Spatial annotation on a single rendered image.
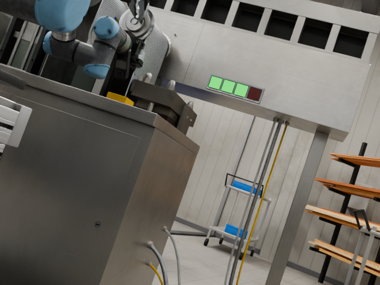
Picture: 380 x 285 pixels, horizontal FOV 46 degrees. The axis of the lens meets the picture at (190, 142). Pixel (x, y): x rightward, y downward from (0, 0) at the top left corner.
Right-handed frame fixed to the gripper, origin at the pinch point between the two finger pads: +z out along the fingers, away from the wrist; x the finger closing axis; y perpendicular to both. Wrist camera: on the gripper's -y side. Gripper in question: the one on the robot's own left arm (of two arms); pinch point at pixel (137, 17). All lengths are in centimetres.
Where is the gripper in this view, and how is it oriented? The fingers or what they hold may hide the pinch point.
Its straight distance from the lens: 180.5
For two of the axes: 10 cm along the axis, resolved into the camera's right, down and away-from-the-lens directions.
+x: -9.2, -3.0, 2.6
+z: -0.4, 7.2, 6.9
